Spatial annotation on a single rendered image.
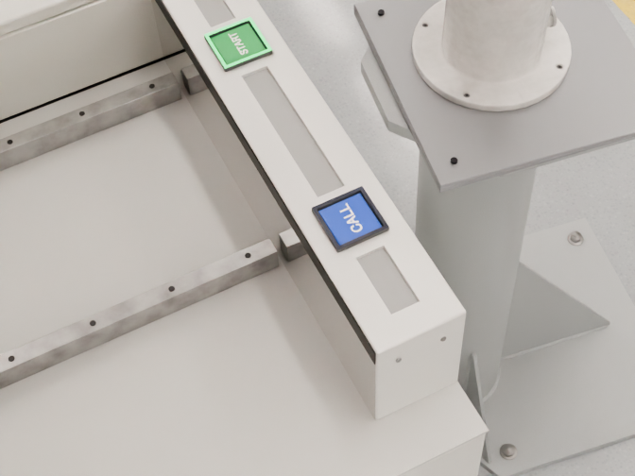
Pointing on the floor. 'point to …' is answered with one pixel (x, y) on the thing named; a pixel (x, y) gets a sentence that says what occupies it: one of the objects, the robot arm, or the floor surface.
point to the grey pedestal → (526, 314)
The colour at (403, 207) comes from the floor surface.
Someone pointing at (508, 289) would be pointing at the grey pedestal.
